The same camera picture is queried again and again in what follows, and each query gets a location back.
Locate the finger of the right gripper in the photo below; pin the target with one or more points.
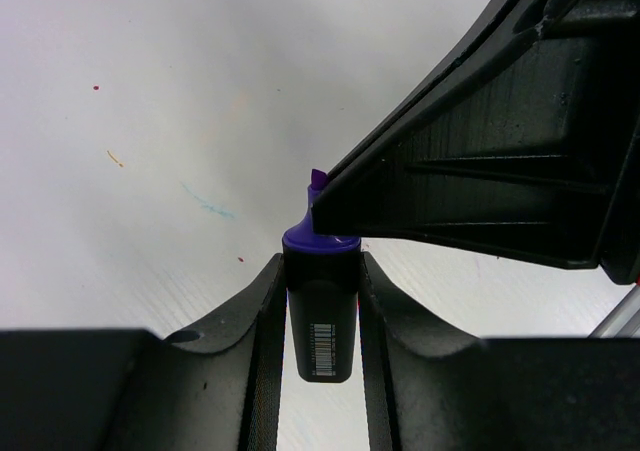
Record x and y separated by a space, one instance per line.
522 143

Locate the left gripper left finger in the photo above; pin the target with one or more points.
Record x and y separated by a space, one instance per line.
212 385

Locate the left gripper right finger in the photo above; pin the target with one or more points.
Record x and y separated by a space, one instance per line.
431 386

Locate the black purple highlighter pen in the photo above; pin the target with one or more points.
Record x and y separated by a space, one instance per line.
322 276

